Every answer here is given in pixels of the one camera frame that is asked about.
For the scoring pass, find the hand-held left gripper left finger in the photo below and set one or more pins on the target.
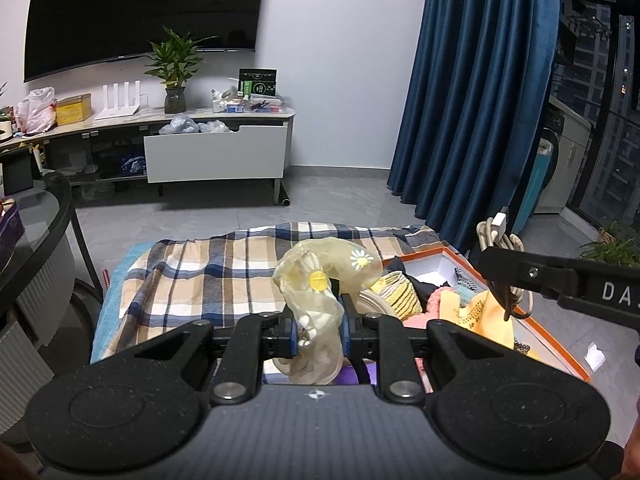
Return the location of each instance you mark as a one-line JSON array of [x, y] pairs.
[[287, 340]]

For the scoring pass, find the teal appliance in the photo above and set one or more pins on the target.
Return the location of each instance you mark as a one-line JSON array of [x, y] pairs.
[[537, 180]]

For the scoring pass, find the purple tissue pack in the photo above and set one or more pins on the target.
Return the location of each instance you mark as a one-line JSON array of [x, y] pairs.
[[362, 375]]

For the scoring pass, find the plaid blanket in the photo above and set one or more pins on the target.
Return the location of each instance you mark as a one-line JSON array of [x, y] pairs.
[[200, 280]]

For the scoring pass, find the clear storage box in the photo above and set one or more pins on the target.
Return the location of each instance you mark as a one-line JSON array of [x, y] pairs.
[[250, 106]]

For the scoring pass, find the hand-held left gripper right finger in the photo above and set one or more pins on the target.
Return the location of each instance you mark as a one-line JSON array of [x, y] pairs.
[[348, 335]]

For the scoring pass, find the white paper scrap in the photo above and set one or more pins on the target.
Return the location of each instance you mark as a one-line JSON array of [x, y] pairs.
[[595, 354]]

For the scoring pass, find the black green box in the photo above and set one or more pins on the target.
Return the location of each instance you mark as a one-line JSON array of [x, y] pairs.
[[257, 82]]

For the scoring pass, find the yellow box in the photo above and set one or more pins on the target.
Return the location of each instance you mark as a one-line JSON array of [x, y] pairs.
[[74, 111]]

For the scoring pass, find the white cabinet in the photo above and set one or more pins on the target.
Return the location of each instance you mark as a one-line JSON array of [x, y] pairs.
[[570, 160]]

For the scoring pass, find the white cabinet drawer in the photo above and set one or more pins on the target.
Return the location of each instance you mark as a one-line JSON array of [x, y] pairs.
[[215, 155]]

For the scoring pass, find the potted plant in dark vase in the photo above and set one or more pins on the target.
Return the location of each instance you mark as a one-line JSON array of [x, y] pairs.
[[175, 75]]

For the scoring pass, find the black tube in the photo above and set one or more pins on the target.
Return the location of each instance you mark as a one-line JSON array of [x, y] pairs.
[[285, 195]]

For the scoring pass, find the round black glass table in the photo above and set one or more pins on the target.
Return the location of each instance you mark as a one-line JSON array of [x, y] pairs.
[[47, 215]]

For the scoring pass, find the blue curtain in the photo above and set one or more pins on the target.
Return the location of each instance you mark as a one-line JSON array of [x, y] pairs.
[[470, 100]]

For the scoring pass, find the clear plastic bag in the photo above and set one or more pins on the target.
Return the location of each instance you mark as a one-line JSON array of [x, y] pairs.
[[215, 127]]

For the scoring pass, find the grey television cabinet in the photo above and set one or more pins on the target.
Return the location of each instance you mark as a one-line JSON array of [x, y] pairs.
[[75, 135]]

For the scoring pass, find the pale yellow daisy glove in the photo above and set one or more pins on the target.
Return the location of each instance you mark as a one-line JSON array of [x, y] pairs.
[[325, 260]]

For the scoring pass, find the grey plastic bag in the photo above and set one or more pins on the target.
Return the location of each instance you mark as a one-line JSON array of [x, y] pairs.
[[179, 125]]

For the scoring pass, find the black wall television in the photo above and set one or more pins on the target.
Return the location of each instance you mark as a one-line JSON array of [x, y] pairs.
[[140, 10]]

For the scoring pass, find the white router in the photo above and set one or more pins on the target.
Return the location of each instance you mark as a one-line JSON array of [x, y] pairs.
[[120, 102]]

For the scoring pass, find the light blue fluffy towel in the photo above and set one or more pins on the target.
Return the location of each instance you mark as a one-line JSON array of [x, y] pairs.
[[467, 289]]

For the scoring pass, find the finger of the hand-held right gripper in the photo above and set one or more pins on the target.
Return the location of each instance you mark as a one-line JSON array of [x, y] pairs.
[[520, 267]]

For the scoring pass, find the small green floor plant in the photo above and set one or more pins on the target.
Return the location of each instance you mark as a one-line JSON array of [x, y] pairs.
[[615, 250]]

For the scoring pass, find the white box with orange rim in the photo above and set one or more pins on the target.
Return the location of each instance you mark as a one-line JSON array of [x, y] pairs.
[[555, 345]]

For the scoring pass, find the pink white plastic bag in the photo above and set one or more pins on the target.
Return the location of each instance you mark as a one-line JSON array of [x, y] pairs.
[[35, 112]]

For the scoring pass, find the yellow striped sock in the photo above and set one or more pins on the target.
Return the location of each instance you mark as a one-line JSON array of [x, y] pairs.
[[400, 297]]

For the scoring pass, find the purple patterned tray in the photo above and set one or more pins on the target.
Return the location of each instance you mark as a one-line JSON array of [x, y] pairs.
[[11, 235]]

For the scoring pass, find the orange printed cloth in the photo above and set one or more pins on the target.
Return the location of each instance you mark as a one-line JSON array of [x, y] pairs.
[[485, 317]]

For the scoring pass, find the light blue mat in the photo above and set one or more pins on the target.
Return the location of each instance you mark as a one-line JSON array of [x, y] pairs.
[[112, 310]]

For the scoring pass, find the blue bag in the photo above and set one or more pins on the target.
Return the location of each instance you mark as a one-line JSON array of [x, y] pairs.
[[133, 165]]

